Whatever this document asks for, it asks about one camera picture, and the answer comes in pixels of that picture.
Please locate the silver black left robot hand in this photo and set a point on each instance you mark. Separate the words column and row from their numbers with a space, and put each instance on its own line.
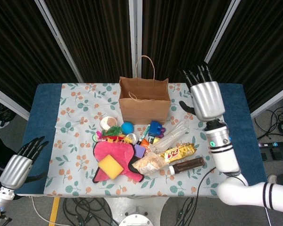
column 15, row 171

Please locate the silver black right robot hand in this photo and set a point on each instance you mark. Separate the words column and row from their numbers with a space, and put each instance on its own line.
column 207, row 101

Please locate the clear plastic sleeve pack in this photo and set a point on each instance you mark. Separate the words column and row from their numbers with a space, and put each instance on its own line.
column 169, row 139

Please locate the gold biscuit pack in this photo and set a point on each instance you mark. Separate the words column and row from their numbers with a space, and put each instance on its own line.
column 179, row 153

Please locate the brown drink bottle white cap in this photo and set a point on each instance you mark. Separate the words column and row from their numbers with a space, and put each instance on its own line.
column 188, row 164

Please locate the orange white rice bag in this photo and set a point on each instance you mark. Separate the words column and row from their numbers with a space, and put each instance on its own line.
column 148, row 164

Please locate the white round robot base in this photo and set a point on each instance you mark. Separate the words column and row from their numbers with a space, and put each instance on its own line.
column 136, row 219

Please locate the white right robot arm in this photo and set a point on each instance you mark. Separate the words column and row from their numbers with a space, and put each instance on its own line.
column 224, row 155

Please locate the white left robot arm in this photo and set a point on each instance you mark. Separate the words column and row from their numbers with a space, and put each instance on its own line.
column 2, row 200

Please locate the brown paper bag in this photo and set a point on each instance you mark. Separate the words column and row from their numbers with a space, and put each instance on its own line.
column 143, row 110

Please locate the small purple toy block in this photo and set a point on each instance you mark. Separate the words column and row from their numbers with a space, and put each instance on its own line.
column 163, row 130

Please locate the blue toy block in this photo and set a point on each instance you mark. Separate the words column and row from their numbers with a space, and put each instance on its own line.
column 155, row 127

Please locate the blue table cover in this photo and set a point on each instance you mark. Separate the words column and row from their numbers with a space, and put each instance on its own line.
column 40, row 117

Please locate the small dark green stamp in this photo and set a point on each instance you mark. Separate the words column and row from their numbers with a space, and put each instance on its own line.
column 151, row 139

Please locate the green white marker pen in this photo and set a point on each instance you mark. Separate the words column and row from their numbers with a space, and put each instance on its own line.
column 143, row 134

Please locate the small orange packet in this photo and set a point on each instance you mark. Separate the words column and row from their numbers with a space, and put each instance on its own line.
column 145, row 143

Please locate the black pleated curtain panel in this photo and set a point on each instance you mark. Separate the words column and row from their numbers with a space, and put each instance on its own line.
column 96, row 35
column 261, row 47
column 19, row 47
column 169, row 35

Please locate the floral print tablecloth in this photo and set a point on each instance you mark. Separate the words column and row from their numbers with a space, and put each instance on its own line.
column 73, row 113

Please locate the clear plastic ball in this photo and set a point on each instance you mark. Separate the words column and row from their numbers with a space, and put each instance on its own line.
column 132, row 137

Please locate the purple foam block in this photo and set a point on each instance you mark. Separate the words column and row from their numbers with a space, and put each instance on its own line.
column 139, row 151

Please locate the blue ball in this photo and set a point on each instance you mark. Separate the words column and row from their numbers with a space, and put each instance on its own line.
column 127, row 127

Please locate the pink flower toy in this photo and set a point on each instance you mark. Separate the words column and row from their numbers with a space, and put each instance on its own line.
column 96, row 136

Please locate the yellow plastic feather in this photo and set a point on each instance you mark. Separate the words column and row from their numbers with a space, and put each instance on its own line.
column 123, row 140

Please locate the yellow sponge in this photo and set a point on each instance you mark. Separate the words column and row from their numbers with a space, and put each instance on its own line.
column 110, row 167

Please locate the pink cloth black trim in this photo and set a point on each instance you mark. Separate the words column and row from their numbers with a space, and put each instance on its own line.
column 108, row 149

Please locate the grey white sneaker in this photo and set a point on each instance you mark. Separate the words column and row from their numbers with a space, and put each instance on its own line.
column 272, row 179

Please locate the clear cup brown contents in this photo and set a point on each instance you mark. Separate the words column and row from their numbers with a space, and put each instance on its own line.
column 108, row 122

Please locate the red plastic feather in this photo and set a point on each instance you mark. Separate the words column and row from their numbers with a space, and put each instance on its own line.
column 110, row 137

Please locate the white partition frame post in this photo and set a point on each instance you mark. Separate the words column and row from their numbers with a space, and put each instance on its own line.
column 271, row 103
column 59, row 40
column 222, row 28
column 9, row 101
column 135, row 35

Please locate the white table pedestal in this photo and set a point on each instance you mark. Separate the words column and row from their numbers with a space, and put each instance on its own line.
column 113, row 204

